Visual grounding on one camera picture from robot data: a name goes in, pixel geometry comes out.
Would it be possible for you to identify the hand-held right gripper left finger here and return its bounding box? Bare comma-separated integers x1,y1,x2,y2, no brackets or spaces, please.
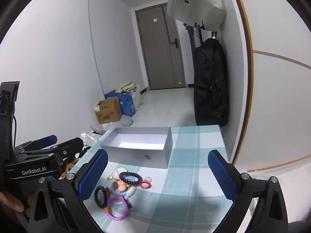
29,149,108,233

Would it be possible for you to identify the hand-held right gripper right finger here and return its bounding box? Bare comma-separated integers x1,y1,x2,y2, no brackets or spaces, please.
207,150,289,233

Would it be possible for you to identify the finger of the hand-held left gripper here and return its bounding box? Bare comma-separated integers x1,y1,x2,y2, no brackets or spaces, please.
49,137,84,173
13,135,58,152

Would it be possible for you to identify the black bead bracelet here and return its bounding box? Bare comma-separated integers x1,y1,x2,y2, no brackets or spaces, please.
119,171,143,185
94,186,110,209

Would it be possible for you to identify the round red-rimmed white case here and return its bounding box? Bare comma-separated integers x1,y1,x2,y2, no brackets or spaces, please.
112,169,127,179

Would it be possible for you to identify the blue bracelet with orange charm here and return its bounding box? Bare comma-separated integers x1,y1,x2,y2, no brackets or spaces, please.
109,178,136,197

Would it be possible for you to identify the grey cardboard box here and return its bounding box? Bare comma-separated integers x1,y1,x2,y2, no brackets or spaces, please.
100,127,172,169

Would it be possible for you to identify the purple bracelet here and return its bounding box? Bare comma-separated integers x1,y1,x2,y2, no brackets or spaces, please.
107,197,130,221

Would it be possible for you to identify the red and white bracelet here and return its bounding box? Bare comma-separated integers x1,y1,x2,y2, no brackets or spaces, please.
139,178,153,189

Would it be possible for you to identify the person's left hand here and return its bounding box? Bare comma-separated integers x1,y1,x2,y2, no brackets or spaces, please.
0,190,34,213

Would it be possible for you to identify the grey plastic mailing bag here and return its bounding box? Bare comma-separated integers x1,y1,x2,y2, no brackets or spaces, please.
80,131,102,146
91,115,134,135

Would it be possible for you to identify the teal checkered tablecloth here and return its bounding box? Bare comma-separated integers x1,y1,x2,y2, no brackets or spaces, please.
58,125,258,233

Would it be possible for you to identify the brown cardboard box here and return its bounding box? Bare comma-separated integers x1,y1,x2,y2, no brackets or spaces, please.
94,99,122,124

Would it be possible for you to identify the blue cardboard box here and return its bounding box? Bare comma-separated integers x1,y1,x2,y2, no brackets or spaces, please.
104,90,136,117

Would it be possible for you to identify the white sack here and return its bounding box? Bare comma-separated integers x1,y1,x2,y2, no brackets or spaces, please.
131,87,144,111

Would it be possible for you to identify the beige canvas bag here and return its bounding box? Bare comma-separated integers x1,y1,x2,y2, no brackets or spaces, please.
117,81,140,94

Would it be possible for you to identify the black backpack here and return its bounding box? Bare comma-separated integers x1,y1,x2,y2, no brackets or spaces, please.
194,38,229,127

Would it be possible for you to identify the white wardrobe with gold trim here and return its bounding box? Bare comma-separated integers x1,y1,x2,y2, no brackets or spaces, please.
224,0,311,175

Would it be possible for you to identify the grey door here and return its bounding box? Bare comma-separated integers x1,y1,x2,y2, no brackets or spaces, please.
135,3,186,90

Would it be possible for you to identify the black coat rack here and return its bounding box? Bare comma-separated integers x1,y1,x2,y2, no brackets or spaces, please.
183,23,203,88

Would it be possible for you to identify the off-white tote bag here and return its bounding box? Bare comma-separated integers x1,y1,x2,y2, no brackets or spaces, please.
166,0,227,31

